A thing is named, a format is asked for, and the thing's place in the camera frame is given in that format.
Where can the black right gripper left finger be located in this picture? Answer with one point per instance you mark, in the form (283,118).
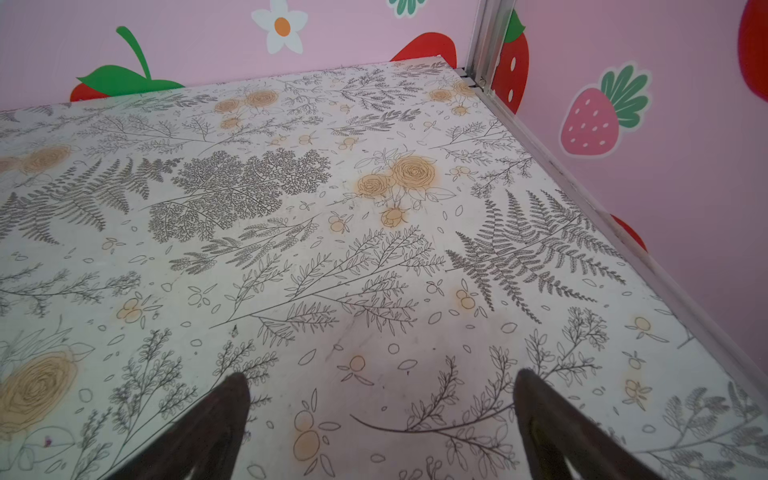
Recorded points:
(203,444)

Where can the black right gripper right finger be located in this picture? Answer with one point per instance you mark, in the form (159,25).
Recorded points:
(560,441)

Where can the aluminium right table edge rail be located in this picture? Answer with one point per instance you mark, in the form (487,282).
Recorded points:
(733,359)

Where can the aluminium right rear corner post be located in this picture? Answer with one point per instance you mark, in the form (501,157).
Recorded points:
(490,27)

